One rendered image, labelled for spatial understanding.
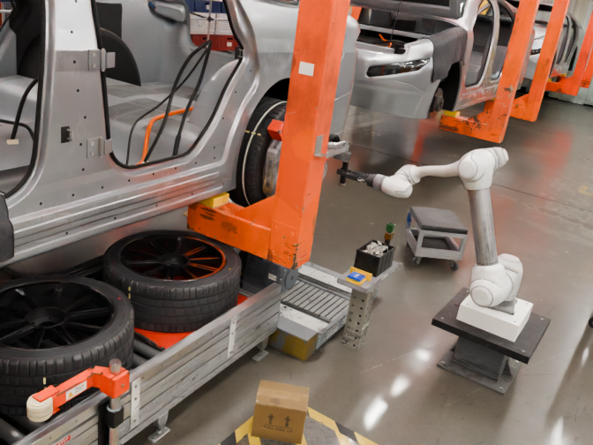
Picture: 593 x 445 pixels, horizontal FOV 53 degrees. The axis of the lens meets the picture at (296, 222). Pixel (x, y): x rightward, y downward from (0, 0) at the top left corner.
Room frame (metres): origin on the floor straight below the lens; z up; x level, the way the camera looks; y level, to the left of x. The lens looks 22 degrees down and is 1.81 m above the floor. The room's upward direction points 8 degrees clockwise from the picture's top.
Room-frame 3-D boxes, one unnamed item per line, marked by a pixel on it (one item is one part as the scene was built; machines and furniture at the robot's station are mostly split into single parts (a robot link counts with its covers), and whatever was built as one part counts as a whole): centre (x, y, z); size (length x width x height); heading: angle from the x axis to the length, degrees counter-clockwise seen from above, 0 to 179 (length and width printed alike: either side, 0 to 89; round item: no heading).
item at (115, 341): (1.99, 0.91, 0.39); 0.66 x 0.66 x 0.24
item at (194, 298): (2.63, 0.57, 0.39); 0.66 x 0.66 x 0.24
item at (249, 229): (2.89, 0.31, 0.69); 0.52 x 0.17 x 0.35; 62
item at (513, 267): (2.83, -1.10, 0.56); 0.18 x 0.16 x 0.22; 145
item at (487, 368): (2.84, -1.11, 0.15); 0.50 x 0.50 x 0.30; 60
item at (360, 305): (2.88, -0.41, 0.21); 0.10 x 0.10 x 0.42; 62
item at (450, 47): (6.12, -1.18, 1.36); 0.71 x 0.30 x 0.51; 152
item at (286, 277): (3.04, 0.16, 0.26); 0.42 x 0.18 x 0.35; 62
